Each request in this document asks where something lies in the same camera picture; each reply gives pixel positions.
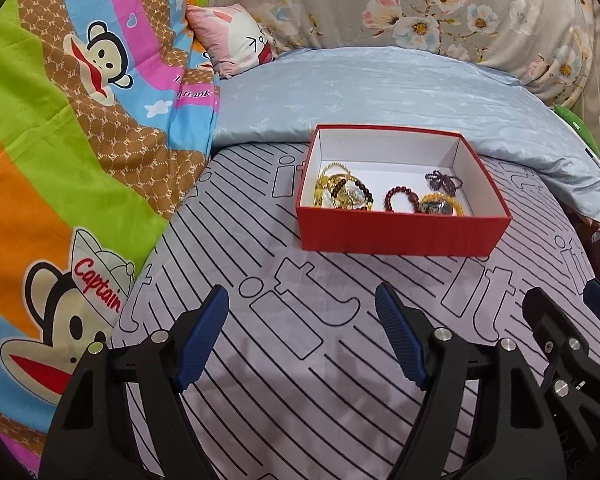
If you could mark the lilac striped bed sheet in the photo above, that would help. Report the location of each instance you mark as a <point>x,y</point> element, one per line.
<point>305,360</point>

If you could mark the grey floral quilt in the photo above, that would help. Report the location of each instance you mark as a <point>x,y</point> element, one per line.
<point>380,0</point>

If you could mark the green plush item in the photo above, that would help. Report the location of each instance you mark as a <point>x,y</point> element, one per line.
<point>570,117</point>

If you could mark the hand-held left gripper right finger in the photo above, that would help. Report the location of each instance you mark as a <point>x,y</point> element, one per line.
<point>400,335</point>

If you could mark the small black device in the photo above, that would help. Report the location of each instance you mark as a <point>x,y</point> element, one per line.
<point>594,157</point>

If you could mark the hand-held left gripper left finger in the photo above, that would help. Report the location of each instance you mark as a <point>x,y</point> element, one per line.
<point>200,342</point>

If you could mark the silver wristwatch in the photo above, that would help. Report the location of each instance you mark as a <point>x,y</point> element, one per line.
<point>434,208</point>

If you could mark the red cardboard box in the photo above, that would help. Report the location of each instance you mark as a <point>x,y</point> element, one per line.
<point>405,235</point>

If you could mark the thin gold bangle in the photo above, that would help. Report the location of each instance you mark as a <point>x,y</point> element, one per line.
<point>322,195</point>

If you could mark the colourful cartoon monkey blanket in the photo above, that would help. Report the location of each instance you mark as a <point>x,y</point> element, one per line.
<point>55,135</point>

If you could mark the light blue blanket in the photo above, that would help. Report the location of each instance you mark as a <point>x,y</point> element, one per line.
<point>380,90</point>

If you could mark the pink rabbit pillow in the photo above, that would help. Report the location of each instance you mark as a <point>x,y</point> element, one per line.
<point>230,35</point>

